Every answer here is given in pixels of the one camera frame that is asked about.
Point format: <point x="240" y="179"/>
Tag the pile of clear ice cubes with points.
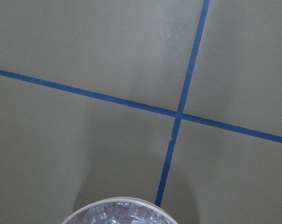
<point x="121" y="213"/>

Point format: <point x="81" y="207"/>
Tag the pink bowl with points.
<point x="72" y="217"/>

